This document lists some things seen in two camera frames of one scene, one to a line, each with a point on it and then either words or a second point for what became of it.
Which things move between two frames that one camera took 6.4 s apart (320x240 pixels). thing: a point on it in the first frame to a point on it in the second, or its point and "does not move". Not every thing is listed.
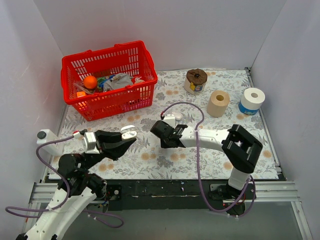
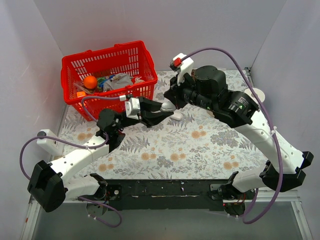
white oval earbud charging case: (178, 116) does not move
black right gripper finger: (162, 129) to (176, 95)
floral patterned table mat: (205, 98) does not move
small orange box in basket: (80, 94) does not move
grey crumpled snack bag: (121, 80) does not move
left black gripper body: (100, 143) to (141, 113)
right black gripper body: (169, 135) to (176, 92)
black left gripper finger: (114, 149) to (149, 118)
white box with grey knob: (44, 136) does not move
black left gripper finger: (102, 136) to (147, 105)
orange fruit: (90, 82) does not move
